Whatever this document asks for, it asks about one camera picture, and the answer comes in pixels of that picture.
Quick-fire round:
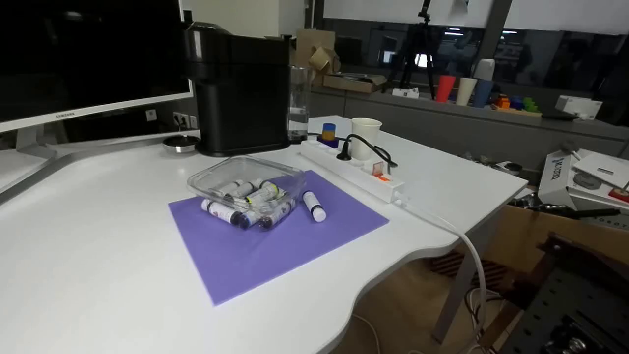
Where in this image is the blue cup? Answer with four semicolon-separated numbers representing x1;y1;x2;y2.
471;79;494;108

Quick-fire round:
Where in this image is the white paper cup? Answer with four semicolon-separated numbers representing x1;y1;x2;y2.
351;118;382;159

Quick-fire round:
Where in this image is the white marker beside container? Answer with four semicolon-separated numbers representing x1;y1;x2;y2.
303;191;327;222

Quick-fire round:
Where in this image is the red cup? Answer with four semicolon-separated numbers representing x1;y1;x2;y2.
435;75;457;102

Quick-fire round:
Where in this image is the white cardboard box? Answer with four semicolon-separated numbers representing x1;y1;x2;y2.
539;149;629;212

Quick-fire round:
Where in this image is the beige cup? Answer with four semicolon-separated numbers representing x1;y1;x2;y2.
457;77;476;106

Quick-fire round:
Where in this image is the white marker front middle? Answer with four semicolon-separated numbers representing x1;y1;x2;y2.
241;208;262;228

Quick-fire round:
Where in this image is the white marker inside container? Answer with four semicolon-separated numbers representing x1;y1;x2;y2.
246;181;286;208

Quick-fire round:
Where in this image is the clear water tank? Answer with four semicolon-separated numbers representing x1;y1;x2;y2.
288;67;311;141

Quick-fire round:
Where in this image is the blue and yellow small object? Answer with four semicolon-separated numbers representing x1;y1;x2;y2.
321;122;339;147

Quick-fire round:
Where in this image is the brown cardboard box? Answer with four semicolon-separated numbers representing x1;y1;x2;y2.
296;29;388;94

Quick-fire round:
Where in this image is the white power cable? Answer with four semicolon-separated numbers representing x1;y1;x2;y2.
392;189;490;330

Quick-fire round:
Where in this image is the white marker front right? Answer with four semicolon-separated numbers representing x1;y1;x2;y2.
262;198;296;228

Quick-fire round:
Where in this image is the white marker front left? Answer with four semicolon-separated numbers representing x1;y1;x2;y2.
201;198;243;224

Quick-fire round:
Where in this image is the black power plug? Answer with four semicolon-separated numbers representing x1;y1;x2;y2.
337;134;398;167

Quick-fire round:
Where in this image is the purple mat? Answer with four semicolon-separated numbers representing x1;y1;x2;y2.
170;171;388;305

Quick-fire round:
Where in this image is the black coffee machine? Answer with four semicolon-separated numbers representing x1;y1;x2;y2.
186;23;290;155

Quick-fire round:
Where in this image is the clear plastic container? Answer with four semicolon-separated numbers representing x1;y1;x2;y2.
189;157;305;216

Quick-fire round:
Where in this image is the white computer monitor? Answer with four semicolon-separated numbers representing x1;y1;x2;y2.
0;0;193;157

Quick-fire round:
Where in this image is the white power strip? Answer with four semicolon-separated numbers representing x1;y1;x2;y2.
300;141;406;202

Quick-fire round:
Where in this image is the black tripod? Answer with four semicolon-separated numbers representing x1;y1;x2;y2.
390;0;435;90

